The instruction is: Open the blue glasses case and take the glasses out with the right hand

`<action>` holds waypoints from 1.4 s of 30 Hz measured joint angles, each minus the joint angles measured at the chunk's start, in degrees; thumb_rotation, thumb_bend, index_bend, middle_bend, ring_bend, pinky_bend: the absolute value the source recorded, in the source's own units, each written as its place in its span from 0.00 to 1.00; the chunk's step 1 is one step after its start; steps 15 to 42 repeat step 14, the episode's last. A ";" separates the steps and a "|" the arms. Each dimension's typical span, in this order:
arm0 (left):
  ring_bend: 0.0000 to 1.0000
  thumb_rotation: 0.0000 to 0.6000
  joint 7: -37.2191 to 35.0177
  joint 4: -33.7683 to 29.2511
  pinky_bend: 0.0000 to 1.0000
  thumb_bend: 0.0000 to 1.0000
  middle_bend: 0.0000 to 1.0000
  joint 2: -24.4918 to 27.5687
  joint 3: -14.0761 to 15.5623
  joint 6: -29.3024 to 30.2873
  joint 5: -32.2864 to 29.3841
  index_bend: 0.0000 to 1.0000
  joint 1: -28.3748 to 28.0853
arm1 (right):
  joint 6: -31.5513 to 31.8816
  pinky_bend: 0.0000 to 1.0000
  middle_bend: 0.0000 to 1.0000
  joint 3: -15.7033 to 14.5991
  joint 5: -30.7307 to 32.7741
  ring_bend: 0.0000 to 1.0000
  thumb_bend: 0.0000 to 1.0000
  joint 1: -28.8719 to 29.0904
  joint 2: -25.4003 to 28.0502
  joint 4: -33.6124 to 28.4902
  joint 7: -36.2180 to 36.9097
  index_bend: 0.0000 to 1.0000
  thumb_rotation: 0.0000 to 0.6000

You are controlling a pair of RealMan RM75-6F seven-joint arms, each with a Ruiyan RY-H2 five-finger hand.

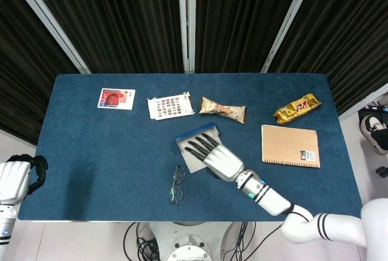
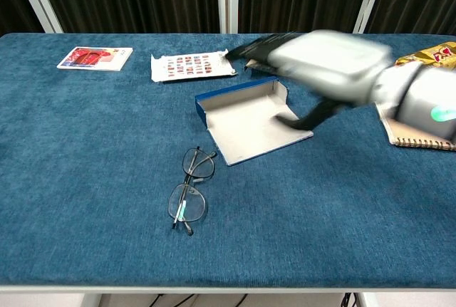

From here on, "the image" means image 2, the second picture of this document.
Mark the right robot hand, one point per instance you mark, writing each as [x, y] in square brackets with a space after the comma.
[327, 65]

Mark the blue cardboard glasses box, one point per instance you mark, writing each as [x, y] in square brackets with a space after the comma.
[249, 125]

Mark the wire-frame eyeglasses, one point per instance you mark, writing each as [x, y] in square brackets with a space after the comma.
[187, 202]

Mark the brown snack wrapper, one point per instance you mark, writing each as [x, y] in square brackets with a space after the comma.
[258, 65]

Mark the gold snack bag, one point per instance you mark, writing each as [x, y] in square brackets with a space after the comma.
[434, 56]

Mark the kraft spiral notebook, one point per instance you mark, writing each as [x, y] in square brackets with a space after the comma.
[409, 136]

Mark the white sticker sheet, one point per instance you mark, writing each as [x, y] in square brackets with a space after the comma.
[185, 66]

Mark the red picture card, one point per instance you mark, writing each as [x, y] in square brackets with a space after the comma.
[92, 58]

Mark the blue table cloth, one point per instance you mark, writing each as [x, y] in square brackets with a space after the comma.
[107, 214]

